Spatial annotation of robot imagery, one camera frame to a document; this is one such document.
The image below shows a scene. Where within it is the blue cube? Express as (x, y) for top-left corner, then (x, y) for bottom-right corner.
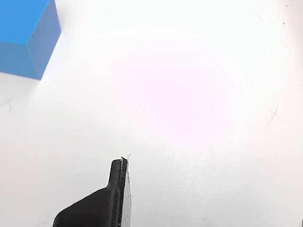
(0, 0), (62, 81)

